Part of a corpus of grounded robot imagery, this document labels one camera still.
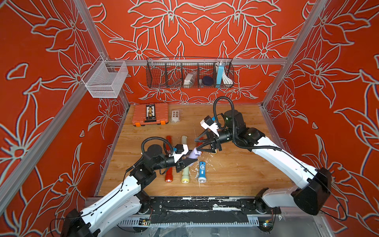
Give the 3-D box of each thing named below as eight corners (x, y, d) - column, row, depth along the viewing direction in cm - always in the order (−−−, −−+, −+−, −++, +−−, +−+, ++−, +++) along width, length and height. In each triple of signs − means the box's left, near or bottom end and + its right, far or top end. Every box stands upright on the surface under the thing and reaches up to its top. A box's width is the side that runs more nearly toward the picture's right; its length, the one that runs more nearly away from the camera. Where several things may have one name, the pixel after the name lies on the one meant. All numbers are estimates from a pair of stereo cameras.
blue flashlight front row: (198, 182, 82) (198, 180, 80) (198, 162, 90) (198, 160, 87) (205, 183, 82) (206, 181, 79) (205, 163, 89) (205, 161, 87)
